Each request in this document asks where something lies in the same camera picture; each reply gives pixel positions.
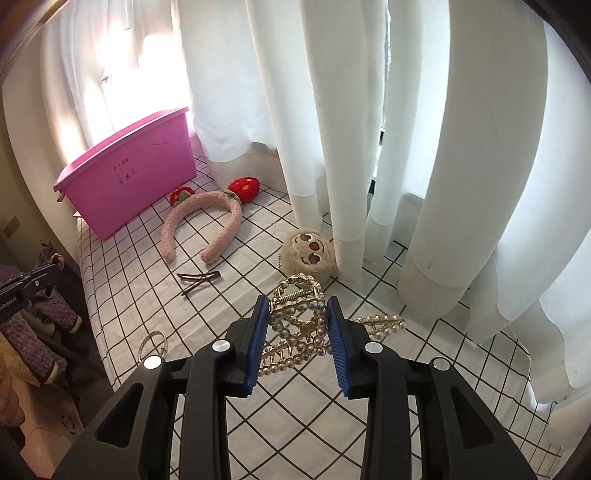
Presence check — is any beige plush sloth pouch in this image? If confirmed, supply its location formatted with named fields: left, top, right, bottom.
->
left=278, top=230, right=336, bottom=285

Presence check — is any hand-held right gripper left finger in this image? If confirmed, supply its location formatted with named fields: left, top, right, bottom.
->
left=69, top=295, right=271, bottom=480

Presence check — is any pearl hair claw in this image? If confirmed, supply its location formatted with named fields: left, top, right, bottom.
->
left=259, top=272, right=334, bottom=377

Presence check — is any purple fuzzy cloth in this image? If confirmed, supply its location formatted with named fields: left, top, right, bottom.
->
left=0, top=251, right=85, bottom=387

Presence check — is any pink plastic storage box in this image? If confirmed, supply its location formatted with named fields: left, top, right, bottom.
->
left=53, top=106, right=195, bottom=241

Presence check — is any pearl hair clip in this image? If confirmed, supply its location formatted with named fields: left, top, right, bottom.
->
left=353, top=313, right=407, bottom=343

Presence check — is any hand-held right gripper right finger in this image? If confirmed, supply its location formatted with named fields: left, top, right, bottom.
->
left=325, top=298, right=555, bottom=480

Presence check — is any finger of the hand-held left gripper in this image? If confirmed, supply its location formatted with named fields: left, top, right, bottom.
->
left=18, top=261, right=65, bottom=296

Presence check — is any small silver ring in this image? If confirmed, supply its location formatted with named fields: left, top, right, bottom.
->
left=140, top=329, right=170, bottom=359

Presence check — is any pink plastic stool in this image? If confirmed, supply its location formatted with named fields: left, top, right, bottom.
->
left=17, top=398, right=86, bottom=463

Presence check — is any black white checked tablecloth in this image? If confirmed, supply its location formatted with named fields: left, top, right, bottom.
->
left=76, top=154, right=570, bottom=480

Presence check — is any pink fuzzy strawberry headband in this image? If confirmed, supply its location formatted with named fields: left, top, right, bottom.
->
left=157, top=175, right=262, bottom=271

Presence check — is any white curtain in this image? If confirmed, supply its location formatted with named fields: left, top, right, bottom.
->
left=41, top=0, right=591, bottom=403

